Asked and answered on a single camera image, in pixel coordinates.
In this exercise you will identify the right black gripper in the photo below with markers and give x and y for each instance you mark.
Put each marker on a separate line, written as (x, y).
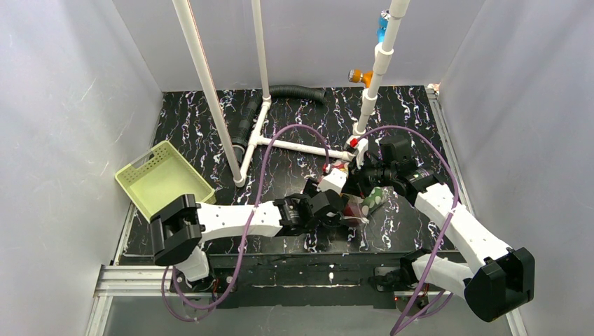
(354, 177)

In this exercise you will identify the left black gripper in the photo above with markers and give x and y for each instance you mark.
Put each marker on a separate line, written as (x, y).
(337, 218)

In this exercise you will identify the clear polka dot zip bag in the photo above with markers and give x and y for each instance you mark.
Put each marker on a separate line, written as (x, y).
(367, 205)

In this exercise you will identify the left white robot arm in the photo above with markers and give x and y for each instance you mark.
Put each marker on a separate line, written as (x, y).
(180, 229)

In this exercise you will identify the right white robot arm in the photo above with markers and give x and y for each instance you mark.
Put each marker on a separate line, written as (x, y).
(495, 278)

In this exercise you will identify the dark red fake fruit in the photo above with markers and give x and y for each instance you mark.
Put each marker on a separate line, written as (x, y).
(353, 217)

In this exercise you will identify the orange clamp knob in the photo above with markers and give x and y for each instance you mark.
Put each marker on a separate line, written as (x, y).
(358, 76)

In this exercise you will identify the blue clamp knob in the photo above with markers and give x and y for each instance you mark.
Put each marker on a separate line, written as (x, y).
(383, 21)

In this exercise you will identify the light green plastic basket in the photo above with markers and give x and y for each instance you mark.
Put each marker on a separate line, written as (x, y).
(160, 176)

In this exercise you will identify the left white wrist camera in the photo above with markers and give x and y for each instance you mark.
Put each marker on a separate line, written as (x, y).
(334, 180)

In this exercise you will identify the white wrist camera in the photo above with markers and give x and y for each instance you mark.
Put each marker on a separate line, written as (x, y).
(359, 148)
(334, 180)

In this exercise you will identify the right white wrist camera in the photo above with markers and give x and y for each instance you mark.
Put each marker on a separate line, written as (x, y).
(359, 148)

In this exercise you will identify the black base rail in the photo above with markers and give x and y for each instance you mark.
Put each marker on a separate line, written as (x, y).
(314, 279)

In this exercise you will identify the white PVC pipe frame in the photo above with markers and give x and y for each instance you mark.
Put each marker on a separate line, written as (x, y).
(239, 149)

